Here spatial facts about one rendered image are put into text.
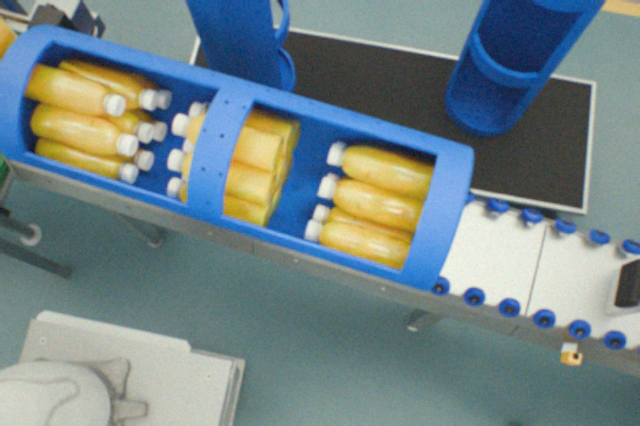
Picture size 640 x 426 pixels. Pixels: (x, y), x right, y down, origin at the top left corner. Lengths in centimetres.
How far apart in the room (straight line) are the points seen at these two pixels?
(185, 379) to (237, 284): 113
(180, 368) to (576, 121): 174
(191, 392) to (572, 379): 155
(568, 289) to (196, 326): 134
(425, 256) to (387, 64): 139
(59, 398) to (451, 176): 71
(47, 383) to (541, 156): 183
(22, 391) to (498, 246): 95
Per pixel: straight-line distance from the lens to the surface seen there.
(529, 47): 224
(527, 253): 141
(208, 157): 111
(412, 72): 238
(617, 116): 271
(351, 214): 123
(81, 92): 126
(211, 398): 119
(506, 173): 230
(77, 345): 126
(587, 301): 144
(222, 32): 178
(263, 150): 113
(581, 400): 242
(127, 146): 125
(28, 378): 101
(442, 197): 107
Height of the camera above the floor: 225
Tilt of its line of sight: 75 degrees down
